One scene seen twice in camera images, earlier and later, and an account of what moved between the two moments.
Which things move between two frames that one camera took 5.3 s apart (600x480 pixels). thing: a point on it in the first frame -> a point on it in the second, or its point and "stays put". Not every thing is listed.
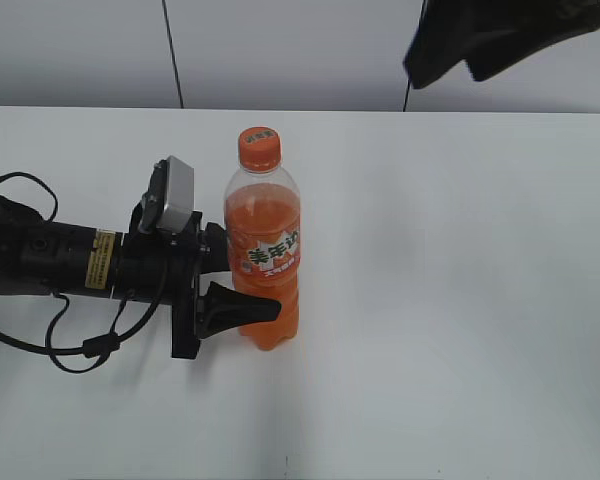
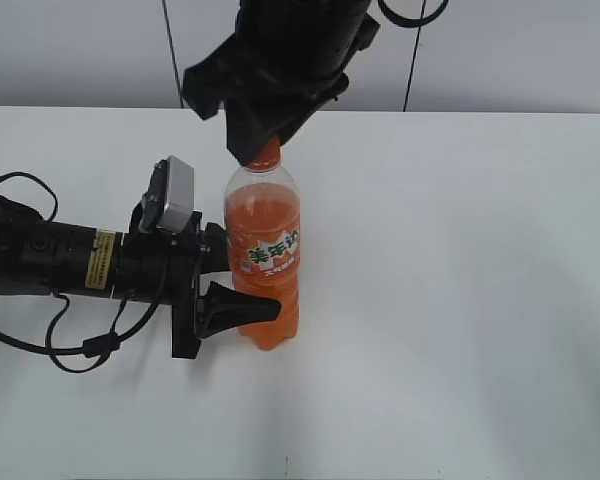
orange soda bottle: x=263 y=230 stays put
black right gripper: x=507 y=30 -> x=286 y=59
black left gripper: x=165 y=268 stays put
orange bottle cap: x=259 y=148 stays put
